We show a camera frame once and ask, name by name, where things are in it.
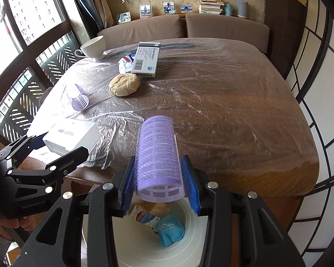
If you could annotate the brown paper scrap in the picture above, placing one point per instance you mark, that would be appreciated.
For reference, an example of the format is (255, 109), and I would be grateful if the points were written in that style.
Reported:
(160, 208)

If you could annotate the blue cup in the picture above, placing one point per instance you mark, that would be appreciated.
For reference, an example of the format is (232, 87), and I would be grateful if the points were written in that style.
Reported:
(228, 10)

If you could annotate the round wrapped bread bun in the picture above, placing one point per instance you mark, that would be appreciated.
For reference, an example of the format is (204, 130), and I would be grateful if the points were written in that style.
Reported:
(124, 85)

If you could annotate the person's left hand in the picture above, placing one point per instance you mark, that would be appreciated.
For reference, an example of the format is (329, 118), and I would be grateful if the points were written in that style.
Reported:
(5, 225)

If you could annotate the standing person photo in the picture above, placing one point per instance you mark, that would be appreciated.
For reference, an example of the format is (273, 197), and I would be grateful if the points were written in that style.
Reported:
(145, 11)

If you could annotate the paper screen sliding door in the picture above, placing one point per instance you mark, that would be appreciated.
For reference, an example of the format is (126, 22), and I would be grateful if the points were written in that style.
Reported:
(320, 89)

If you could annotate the grey cylinder speaker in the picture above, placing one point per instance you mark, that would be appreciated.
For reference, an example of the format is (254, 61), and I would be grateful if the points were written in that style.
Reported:
(242, 9)

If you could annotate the window with lattice railing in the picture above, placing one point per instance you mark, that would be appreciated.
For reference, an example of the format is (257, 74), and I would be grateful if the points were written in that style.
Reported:
(30, 33)

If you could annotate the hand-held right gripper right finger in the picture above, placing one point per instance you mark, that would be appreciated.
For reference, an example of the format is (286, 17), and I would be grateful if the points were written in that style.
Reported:
(191, 187)

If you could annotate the plain white box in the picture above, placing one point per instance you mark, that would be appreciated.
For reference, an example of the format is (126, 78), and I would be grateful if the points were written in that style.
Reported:
(72, 133)

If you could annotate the portrait photo with sunglasses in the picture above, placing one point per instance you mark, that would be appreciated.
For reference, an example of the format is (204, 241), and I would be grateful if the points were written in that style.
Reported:
(169, 7)

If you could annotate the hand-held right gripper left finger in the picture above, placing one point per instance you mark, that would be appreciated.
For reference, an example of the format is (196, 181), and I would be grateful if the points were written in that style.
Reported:
(127, 189)

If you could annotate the white embossed teacup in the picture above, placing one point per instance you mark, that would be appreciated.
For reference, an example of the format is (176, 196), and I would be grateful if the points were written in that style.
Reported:
(94, 47)

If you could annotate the rounded photo frame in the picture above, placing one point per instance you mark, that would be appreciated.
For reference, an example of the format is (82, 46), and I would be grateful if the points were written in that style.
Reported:
(124, 17)

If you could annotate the white medicine box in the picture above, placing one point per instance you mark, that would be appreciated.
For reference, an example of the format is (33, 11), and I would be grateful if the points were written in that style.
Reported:
(146, 59)

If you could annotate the white trash bin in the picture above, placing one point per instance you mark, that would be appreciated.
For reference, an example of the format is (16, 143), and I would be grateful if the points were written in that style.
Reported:
(133, 246)

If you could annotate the crumpled white printed packet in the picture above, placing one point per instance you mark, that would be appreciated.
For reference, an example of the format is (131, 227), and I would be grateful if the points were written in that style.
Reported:
(125, 64)

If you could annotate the small blue white carton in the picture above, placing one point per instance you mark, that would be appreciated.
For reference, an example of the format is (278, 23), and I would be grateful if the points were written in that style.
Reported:
(146, 217)

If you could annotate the large purple hair roller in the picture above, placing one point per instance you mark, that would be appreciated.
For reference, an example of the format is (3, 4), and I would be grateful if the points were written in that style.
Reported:
(158, 150)

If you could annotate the dark curtain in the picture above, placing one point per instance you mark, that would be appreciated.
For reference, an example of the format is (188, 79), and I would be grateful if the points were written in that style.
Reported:
(89, 2)

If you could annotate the building landscape photo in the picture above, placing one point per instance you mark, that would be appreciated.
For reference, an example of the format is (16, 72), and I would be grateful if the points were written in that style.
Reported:
(186, 9)

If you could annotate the small purple hair roller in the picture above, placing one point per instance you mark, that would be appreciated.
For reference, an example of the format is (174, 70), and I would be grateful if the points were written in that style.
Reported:
(80, 98)

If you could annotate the blue crumpled packet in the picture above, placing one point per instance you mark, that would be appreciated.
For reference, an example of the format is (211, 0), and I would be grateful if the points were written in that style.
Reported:
(171, 230)

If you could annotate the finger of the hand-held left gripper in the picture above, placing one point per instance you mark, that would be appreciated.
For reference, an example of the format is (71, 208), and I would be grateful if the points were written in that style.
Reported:
(19, 151)
(58, 167)

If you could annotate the brown sofa back cushion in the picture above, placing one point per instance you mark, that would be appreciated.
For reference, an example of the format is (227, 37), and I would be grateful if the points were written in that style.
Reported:
(228, 30)
(144, 29)

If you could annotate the stack of books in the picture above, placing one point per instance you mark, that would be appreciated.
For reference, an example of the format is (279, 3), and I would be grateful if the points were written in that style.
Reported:
(210, 5)

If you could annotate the dark wooden cabinet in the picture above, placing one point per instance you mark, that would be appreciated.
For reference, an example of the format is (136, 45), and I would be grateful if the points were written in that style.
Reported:
(285, 27)

